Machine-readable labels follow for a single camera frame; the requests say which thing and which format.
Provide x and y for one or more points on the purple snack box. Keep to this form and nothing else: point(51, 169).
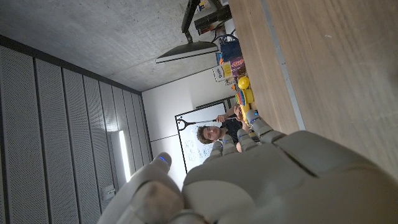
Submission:
point(237, 66)

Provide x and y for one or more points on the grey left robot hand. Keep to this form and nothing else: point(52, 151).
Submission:
point(280, 186)

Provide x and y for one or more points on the white and yellow box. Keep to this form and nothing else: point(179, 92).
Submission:
point(223, 71)

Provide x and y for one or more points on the black flat monitor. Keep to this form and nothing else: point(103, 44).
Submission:
point(186, 50)

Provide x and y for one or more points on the black equipment box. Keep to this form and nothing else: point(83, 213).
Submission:
point(214, 18)

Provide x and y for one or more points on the white wall switch plate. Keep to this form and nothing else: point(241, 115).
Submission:
point(108, 192)

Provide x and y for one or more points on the yellow cup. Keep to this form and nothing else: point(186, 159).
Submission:
point(248, 96)

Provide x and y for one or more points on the rainbow striped toy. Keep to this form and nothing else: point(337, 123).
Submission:
point(239, 98)

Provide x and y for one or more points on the whiteboard with black frame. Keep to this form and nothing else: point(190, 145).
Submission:
point(192, 146)

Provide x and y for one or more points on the yellow ball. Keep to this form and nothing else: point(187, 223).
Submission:
point(243, 82)

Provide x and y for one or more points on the black reacher grabber stick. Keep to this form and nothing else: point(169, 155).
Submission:
point(199, 122)

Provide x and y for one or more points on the man in dark shirt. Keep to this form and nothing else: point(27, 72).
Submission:
point(231, 126)

